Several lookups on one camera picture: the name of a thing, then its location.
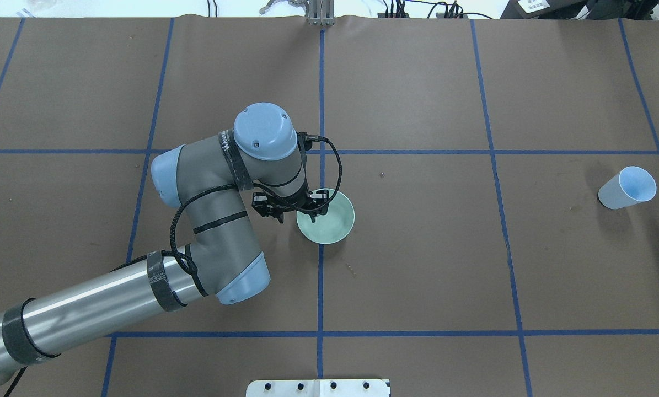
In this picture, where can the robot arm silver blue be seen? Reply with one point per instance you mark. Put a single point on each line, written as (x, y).
(213, 249)

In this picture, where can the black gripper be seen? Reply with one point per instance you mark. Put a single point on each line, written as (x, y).
(264, 206)

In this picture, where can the light blue plastic cup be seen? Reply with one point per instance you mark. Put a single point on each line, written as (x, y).
(631, 186)

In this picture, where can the aluminium frame post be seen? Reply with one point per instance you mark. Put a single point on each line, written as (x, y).
(320, 12)

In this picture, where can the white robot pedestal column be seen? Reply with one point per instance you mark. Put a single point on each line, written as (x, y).
(320, 387)

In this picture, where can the mint green bowl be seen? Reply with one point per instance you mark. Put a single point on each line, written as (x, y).
(331, 227)

